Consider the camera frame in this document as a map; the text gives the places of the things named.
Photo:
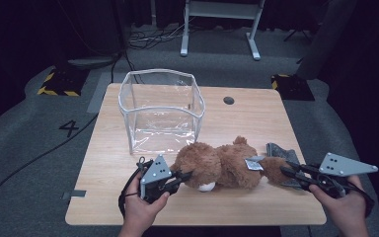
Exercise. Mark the dark grey column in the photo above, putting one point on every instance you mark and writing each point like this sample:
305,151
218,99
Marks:
325,39

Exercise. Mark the white metal desk frame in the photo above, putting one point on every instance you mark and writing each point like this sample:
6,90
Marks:
222,10

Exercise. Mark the black yellow striped base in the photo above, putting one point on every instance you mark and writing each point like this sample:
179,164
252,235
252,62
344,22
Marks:
292,87
62,82

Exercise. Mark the brown teddy bear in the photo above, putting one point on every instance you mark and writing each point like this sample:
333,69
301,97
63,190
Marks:
223,164

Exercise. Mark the clear plastic storage box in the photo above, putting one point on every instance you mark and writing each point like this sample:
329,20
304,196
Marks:
161,108

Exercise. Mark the black tripod legs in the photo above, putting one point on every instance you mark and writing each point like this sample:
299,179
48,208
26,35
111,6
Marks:
296,34

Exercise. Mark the person's left hand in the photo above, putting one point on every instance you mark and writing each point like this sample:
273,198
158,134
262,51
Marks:
141,210

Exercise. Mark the grey flat stand base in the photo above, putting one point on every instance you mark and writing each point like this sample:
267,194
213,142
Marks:
92,62

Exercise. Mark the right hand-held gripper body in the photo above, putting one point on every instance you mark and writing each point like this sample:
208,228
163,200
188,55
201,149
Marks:
339,168

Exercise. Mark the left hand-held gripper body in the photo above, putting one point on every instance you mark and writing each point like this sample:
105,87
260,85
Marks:
154,174

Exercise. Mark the person's right hand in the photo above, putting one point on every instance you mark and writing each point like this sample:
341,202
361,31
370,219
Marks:
342,207

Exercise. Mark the grey tape strip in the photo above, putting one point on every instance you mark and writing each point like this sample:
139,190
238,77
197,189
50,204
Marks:
75,194

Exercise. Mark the grey towel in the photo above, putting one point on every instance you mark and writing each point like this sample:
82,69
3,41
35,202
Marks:
283,153

